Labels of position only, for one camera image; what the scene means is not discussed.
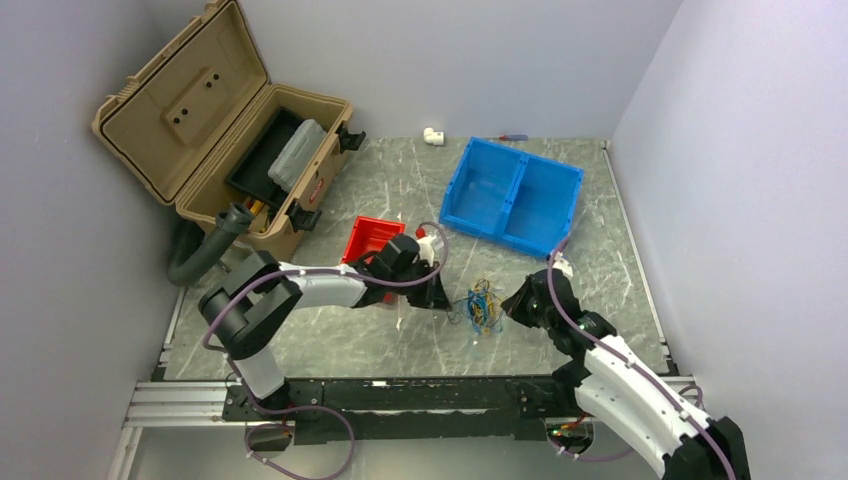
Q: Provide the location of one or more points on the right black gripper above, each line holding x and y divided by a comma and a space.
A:
514, 306

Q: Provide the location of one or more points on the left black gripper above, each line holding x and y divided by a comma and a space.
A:
433, 295

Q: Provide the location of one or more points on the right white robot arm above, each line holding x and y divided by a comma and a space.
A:
605, 379

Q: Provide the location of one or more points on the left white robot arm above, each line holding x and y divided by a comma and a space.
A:
246, 309

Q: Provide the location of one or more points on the white pipe elbow fitting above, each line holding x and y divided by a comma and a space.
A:
433, 137

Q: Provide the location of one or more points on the red small plastic bin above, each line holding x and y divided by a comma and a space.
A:
370, 234

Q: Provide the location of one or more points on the blue double plastic bin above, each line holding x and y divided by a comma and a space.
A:
511, 198

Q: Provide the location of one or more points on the grey plastic organizer box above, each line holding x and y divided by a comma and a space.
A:
289, 165

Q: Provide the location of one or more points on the yellow tools in case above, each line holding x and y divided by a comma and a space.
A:
255, 210

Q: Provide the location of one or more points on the black tray in case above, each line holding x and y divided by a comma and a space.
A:
250, 174

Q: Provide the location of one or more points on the tan open tool case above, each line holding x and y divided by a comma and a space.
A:
185, 120

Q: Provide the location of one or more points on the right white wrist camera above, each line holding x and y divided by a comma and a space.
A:
561, 263

